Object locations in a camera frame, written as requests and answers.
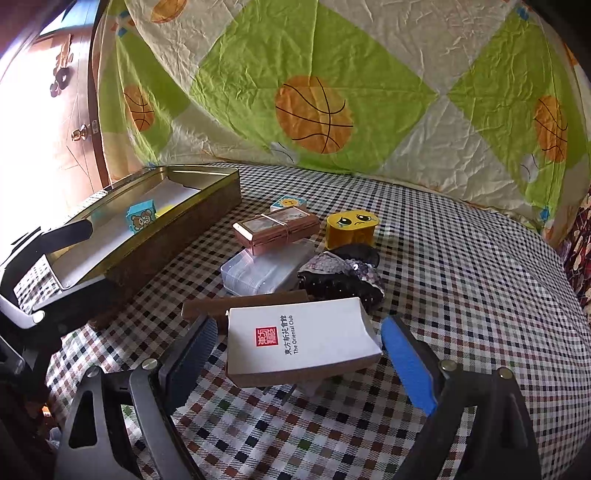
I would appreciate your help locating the dark wooden door frame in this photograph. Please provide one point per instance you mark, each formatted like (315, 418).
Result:
(94, 92)

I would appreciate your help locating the pink metal case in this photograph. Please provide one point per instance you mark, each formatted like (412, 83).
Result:
(277, 228)

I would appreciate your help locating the blue sun-printed block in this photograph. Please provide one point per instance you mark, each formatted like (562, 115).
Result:
(288, 203)

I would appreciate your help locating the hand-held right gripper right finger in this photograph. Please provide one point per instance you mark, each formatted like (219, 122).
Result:
(408, 364)

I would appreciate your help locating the checkered tablecloth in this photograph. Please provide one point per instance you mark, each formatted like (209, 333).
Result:
(461, 300)

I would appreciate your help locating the wooden door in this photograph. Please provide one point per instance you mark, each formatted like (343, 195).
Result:
(55, 152)

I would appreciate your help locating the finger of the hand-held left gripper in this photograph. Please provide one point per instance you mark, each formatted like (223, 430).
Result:
(60, 237)
(83, 297)

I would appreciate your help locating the blue bear-printed block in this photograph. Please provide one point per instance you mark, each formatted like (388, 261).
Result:
(140, 220)

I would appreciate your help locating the dark red floral cloth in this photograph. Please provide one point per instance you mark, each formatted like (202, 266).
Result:
(579, 258)

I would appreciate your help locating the white ridged ramp block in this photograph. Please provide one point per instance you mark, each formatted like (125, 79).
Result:
(263, 272)

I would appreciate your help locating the gold rectangular tin box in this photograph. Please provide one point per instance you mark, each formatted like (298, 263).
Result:
(184, 217)

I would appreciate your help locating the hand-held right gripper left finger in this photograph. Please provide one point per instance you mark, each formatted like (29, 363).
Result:
(191, 360)

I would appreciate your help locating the brass door knob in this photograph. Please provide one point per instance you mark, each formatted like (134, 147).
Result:
(79, 134)

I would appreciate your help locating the brown door ornament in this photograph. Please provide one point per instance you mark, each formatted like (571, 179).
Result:
(62, 69)

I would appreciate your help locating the white card box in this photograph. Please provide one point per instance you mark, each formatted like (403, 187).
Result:
(300, 341)

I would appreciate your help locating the yellow crying-face box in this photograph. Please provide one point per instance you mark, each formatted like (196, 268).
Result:
(353, 226)

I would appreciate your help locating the brown wooden comb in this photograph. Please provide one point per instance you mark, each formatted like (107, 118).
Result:
(207, 309)

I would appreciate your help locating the basketball-print quilt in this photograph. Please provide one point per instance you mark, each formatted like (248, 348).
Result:
(323, 55)

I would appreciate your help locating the dark sequined pouch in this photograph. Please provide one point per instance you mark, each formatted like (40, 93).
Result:
(341, 279)

